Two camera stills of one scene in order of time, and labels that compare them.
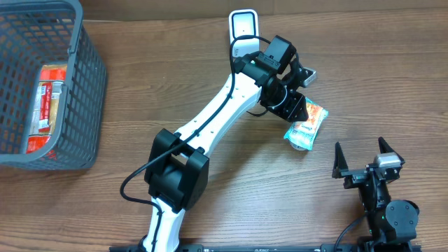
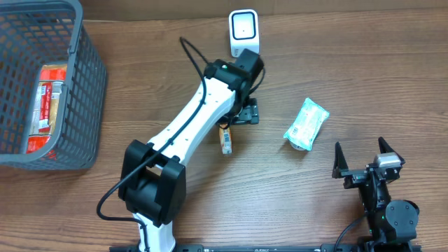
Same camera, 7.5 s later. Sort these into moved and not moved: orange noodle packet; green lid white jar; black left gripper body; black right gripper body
Moved: black left gripper body
Not moved: green lid white jar; orange noodle packet; black right gripper body
